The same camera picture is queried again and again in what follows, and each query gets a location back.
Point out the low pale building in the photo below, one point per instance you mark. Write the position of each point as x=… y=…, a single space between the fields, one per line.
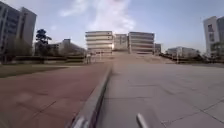
x=181 y=52

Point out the wide stone stairs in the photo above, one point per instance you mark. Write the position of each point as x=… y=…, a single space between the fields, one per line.
x=130 y=58

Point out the grey paved plaza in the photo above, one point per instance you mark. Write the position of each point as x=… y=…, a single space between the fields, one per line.
x=160 y=93

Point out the grass strip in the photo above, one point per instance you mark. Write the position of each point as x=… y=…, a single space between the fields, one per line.
x=20 y=70

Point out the grey stone kerb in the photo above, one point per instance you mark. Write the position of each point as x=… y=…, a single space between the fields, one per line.
x=95 y=101

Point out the long curved glass building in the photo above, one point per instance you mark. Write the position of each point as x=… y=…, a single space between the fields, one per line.
x=7 y=23

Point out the tall dark tree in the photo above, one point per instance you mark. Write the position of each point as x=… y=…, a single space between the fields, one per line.
x=42 y=38

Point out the pale terraced building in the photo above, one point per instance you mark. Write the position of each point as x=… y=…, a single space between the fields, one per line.
x=100 y=41

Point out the robot's own part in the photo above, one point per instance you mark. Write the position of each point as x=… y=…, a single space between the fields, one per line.
x=78 y=123
x=142 y=121

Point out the small building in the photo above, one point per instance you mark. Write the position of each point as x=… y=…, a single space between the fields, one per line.
x=157 y=48

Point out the white tall building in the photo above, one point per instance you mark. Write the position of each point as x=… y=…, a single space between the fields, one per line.
x=213 y=33

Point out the low sloped-roof building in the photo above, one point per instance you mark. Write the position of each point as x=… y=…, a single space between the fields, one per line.
x=68 y=47

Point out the red paved path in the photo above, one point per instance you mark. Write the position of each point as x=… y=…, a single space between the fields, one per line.
x=46 y=96

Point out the tall grey tower building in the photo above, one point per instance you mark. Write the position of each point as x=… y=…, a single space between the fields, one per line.
x=28 y=28

